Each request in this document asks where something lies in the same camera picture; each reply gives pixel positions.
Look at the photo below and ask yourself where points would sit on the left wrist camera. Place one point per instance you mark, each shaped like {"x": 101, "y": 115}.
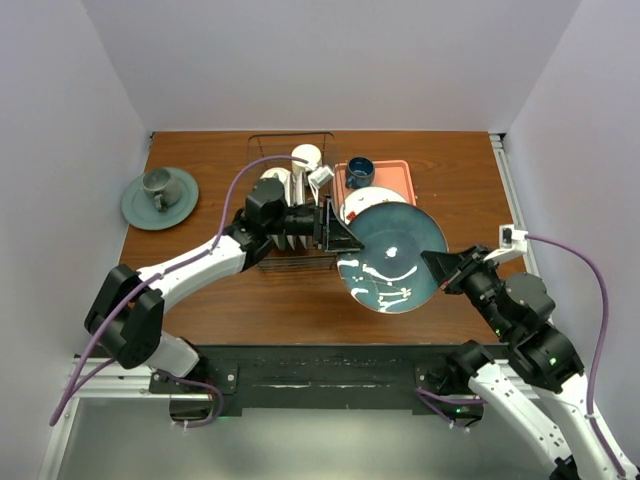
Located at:
{"x": 318, "y": 178}

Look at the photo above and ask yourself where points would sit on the watermelon pattern plate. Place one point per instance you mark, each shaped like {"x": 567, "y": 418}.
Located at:
{"x": 364, "y": 198}

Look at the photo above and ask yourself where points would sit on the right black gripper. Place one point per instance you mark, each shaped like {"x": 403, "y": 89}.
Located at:
{"x": 450, "y": 267}

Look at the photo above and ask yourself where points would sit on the dark blue glazed plate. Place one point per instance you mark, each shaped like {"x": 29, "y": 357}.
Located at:
{"x": 388, "y": 275}

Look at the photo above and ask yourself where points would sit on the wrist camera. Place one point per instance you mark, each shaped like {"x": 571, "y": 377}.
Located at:
{"x": 513, "y": 243}
{"x": 318, "y": 178}

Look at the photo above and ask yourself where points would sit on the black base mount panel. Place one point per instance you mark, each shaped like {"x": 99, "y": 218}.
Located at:
{"x": 345, "y": 377}

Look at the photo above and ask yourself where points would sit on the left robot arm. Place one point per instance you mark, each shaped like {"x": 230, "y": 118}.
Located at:
{"x": 126, "y": 318}

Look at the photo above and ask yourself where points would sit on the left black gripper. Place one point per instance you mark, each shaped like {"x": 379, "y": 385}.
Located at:
{"x": 336, "y": 237}

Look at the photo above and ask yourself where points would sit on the grey ceramic cup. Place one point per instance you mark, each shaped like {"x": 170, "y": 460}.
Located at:
{"x": 162, "y": 187}

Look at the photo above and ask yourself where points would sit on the green rim hao shi plate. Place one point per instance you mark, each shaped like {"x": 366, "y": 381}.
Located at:
{"x": 300, "y": 199}

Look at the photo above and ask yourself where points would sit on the chinese text plate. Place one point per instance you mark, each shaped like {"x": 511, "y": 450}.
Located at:
{"x": 289, "y": 188}

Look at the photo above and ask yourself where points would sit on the blue ceramic mug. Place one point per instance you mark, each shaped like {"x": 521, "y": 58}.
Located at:
{"x": 360, "y": 173}

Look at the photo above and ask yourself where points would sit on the black wire dish rack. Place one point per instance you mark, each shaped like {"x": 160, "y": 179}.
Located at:
{"x": 294, "y": 253}

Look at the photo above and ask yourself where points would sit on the dark green plate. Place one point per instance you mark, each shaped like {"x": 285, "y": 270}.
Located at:
{"x": 139, "y": 210}

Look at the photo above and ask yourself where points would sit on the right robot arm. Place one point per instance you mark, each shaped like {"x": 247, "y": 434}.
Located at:
{"x": 565, "y": 430}

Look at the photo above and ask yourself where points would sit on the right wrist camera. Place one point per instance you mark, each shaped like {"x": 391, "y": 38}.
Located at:
{"x": 513, "y": 243}

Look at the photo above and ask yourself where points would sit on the white bowl orange rim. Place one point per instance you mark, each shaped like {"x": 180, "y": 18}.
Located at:
{"x": 279, "y": 173}

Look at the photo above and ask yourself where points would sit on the cream mug black handle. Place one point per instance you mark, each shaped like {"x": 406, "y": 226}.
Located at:
{"x": 306, "y": 159}

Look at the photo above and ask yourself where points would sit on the pink plastic tray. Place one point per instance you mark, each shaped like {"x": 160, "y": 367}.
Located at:
{"x": 394, "y": 175}

